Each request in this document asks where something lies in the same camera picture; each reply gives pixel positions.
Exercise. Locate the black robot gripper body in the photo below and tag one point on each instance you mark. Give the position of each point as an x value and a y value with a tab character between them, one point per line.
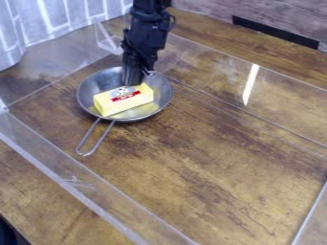
145	35

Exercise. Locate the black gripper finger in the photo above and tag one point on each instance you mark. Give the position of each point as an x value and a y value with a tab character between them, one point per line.
132	65
147	68

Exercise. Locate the yellow butter block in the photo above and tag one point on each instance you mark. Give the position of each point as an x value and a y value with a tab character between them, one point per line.
123	98

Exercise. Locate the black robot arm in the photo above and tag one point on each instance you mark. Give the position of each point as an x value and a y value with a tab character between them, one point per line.
149	6

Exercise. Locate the silver frying pan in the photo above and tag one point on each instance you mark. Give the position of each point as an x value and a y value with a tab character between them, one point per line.
109	79

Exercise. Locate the black bar on table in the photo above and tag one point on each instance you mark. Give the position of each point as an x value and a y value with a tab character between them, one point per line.
277	33

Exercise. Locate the white sheer curtain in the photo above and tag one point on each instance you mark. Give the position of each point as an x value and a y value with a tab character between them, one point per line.
33	21

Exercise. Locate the clear acrylic enclosure wall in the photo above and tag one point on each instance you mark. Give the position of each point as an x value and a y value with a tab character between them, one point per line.
225	169

